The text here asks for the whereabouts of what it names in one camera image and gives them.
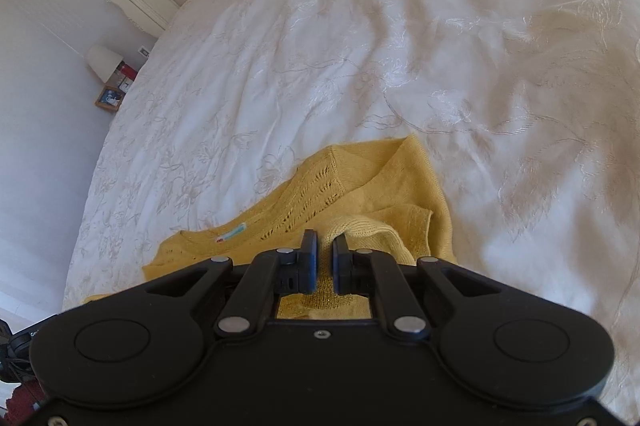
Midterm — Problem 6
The wooden photo frame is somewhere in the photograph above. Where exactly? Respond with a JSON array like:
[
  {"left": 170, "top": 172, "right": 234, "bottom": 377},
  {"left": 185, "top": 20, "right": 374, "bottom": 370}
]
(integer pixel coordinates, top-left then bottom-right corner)
[{"left": 96, "top": 86, "right": 124, "bottom": 111}]

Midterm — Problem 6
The bed with white embroidered bedspread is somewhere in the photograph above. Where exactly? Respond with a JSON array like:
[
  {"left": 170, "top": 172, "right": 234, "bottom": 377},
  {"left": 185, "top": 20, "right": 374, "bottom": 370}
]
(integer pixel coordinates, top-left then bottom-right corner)
[{"left": 62, "top": 0, "right": 640, "bottom": 409}]

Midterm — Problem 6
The dark red fuzzy cloth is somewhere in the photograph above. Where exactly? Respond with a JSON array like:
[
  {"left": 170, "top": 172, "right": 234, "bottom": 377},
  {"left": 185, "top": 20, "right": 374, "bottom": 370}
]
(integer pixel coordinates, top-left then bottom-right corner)
[{"left": 6, "top": 380, "right": 50, "bottom": 426}]

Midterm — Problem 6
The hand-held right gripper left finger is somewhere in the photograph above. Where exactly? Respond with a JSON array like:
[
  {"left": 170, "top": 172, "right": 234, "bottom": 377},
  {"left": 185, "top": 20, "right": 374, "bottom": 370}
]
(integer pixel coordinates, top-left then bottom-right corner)
[{"left": 145, "top": 229, "right": 319, "bottom": 340}]

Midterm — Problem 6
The white table lamp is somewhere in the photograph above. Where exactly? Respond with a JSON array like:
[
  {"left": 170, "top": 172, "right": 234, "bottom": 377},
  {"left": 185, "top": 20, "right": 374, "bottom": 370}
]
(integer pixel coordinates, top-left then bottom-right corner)
[{"left": 86, "top": 45, "right": 125, "bottom": 84}]

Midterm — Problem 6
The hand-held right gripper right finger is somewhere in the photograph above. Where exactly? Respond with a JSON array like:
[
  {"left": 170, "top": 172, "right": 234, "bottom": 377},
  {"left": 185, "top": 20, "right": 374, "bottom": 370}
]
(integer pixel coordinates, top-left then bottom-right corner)
[{"left": 332, "top": 233, "right": 503, "bottom": 341}]

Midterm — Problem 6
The yellow knit sweater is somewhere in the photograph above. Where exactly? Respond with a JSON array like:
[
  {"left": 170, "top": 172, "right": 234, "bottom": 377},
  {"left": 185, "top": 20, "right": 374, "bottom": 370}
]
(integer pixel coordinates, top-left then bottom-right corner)
[{"left": 82, "top": 133, "right": 458, "bottom": 322}]

